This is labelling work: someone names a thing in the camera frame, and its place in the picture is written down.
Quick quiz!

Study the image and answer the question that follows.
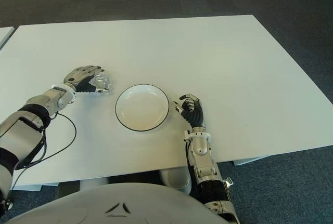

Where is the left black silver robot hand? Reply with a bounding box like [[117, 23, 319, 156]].
[[63, 65, 113, 94]]

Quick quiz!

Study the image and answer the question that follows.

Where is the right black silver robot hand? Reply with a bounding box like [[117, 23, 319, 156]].
[[172, 93, 207, 128]]

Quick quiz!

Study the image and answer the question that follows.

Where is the clear water bottle blue cap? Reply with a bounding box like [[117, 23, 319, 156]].
[[89, 72, 113, 93]]

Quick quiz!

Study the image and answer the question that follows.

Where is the white plate black rim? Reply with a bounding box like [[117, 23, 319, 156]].
[[115, 84, 171, 132]]

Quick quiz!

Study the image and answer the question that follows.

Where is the grey robot lower body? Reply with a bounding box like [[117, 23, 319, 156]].
[[58, 168, 193, 196]]

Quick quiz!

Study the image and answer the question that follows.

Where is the white side table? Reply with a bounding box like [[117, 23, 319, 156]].
[[0, 26, 15, 50]]

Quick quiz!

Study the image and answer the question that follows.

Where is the grey robot torso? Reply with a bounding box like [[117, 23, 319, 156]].
[[7, 182, 229, 224]]

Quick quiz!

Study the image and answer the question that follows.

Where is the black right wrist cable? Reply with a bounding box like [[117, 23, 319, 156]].
[[183, 140, 190, 168]]

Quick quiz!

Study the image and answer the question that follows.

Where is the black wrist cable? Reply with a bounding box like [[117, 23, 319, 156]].
[[5, 112, 77, 199], [183, 140, 190, 168]]

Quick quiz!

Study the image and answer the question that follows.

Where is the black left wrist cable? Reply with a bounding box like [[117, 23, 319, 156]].
[[5, 112, 77, 199]]

